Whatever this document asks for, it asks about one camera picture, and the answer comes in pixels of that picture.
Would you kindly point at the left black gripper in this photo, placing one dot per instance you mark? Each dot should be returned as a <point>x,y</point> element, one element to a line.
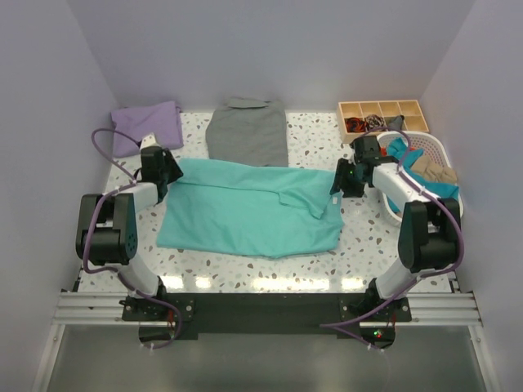
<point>175,172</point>

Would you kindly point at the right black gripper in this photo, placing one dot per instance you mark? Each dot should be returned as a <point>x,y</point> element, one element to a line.
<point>343,166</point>

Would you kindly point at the teal t shirt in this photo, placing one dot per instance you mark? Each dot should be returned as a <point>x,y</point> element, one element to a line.
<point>231,208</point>

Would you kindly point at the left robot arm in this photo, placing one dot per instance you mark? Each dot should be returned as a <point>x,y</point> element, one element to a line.
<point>107,237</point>

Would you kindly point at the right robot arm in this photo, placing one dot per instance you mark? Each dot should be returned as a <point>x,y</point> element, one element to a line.
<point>430,240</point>

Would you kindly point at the folded purple shirt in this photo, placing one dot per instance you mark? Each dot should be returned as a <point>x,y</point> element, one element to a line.
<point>164,120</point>

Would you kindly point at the blue t shirt in basket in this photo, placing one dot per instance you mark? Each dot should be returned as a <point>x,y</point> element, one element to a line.
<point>397,149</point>

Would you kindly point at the patterned cloth in box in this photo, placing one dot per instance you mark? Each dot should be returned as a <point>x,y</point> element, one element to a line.
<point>373,121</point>

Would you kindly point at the grey cloth in box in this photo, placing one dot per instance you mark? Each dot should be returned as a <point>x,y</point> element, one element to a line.
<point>397,123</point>

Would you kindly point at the beige garment in basket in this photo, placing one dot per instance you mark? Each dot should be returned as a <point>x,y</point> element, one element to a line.
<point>434,172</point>

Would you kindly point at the folded grey shirt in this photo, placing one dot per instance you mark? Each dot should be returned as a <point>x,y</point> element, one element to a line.
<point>248,131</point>

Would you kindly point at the wooden compartment box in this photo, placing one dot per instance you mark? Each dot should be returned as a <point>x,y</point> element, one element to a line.
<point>411,109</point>

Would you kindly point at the white laundry basket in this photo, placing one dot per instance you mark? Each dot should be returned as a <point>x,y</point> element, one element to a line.
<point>418,140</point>

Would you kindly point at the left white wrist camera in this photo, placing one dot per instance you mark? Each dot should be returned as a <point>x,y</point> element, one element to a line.
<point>149,141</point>

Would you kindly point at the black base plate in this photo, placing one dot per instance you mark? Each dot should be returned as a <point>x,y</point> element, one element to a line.
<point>260,314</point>

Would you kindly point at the aluminium frame rail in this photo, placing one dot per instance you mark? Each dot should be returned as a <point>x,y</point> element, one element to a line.
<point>451,309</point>

